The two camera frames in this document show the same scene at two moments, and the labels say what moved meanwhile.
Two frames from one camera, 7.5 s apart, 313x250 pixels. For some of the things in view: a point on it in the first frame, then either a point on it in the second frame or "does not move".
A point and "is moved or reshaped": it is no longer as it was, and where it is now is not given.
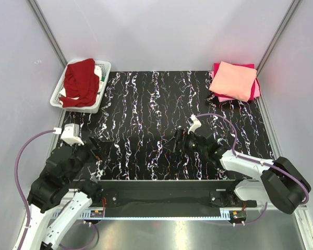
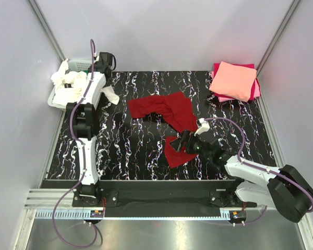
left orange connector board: (96, 213) does not move
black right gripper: (179, 142) does not move
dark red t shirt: (81, 84) -> (176, 109)
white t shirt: (98, 72) is moved or reshaped
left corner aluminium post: (47, 32) does not move
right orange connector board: (237, 215) does not move
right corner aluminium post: (290, 11) does not move
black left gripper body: (93, 150) -> (104, 60)
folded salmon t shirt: (235, 81) does not move
